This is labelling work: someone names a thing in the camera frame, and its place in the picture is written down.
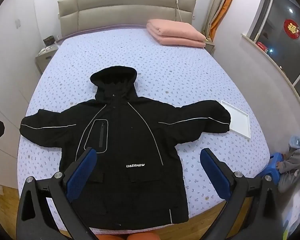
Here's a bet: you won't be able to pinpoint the beige padded headboard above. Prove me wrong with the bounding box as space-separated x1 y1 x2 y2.
57 0 198 39

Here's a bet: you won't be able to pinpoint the bed with floral sheet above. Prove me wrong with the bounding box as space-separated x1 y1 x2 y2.
17 25 270 233

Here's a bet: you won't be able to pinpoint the white wardrobe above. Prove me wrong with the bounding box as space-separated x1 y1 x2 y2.
0 62 37 193

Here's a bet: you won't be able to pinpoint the red box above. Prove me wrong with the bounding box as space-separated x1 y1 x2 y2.
255 41 269 53

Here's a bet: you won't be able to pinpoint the folded pink quilt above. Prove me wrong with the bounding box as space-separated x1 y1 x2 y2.
146 19 207 48

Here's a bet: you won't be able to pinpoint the grey clothes pile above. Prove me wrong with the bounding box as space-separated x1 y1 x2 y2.
276 135 300 193

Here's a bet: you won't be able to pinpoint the white rectangular tray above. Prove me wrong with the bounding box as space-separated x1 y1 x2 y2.
220 100 252 139

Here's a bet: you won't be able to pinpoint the white hanging cord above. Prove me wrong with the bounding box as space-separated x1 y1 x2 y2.
174 0 184 24

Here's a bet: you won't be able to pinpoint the person's legs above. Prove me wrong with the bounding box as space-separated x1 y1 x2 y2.
97 232 162 240

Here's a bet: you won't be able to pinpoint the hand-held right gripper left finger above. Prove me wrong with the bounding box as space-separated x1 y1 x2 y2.
16 147 100 240

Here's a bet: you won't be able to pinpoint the red round window decoration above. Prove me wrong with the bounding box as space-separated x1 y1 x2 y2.
284 19 300 38

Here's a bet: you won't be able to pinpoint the beige and orange curtain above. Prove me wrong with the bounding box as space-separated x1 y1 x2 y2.
201 0 240 40

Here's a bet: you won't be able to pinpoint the blue plastic stool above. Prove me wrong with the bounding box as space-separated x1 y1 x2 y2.
266 152 287 178

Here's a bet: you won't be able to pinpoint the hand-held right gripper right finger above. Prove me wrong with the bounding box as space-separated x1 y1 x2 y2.
200 148 284 240

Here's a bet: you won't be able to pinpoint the dark window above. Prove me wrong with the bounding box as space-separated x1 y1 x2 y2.
247 0 300 93

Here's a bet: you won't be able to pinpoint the black hooded jacket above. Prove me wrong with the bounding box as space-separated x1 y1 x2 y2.
19 65 232 230

